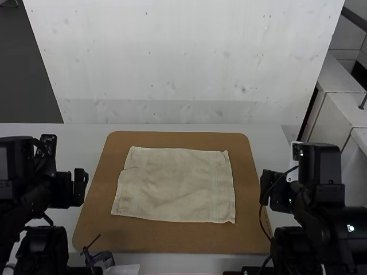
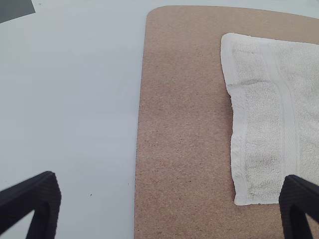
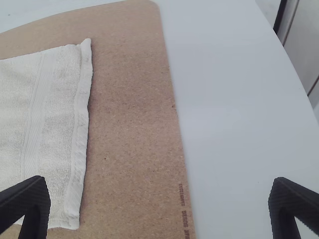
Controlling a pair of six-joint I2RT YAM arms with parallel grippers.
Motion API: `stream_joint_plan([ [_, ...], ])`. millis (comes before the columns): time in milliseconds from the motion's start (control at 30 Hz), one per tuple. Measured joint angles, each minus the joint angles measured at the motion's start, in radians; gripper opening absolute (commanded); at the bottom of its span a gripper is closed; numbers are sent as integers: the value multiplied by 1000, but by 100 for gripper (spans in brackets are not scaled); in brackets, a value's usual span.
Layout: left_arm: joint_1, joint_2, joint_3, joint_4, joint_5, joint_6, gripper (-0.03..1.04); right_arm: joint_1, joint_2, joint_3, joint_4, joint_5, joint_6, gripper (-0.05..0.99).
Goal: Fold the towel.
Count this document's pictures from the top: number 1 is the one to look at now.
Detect black clamp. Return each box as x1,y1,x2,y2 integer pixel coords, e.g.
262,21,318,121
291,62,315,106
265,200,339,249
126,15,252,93
81,233,116,275

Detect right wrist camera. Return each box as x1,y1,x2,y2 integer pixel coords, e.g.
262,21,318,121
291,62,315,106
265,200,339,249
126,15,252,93
286,140,301,183

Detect cork mat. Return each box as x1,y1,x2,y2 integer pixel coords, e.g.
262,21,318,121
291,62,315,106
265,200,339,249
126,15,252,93
72,131,272,256

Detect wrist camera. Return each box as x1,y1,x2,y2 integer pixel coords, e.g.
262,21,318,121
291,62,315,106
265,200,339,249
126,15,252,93
39,133,57,179
286,140,301,183

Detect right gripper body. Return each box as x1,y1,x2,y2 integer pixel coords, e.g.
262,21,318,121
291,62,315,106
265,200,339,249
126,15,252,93
259,168,291,213

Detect pale towel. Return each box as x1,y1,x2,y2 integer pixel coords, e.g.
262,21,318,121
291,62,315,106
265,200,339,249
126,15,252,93
111,146,237,225

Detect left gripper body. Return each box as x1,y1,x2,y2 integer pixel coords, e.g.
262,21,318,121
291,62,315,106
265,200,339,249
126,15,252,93
49,167,89,210

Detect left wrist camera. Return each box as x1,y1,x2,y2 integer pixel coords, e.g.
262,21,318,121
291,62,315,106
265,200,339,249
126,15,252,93
39,133,57,179

